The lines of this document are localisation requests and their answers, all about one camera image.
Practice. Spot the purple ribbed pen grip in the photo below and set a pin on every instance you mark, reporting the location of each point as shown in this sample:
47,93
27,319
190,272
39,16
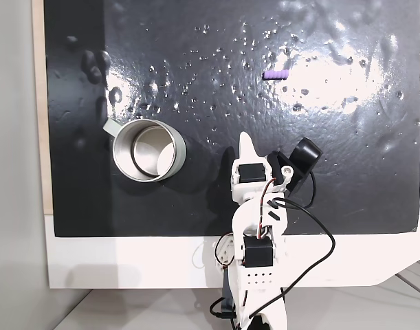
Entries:
275,74

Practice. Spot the silver metal cup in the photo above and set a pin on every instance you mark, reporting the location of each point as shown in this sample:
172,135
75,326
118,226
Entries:
177,151

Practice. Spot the black glossy table mat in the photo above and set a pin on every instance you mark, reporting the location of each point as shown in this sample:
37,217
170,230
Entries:
196,192

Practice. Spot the beige board strip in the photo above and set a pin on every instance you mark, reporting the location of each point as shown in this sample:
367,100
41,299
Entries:
41,103

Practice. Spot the black oval gripper camera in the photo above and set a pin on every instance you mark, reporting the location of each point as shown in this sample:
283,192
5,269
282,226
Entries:
304,153

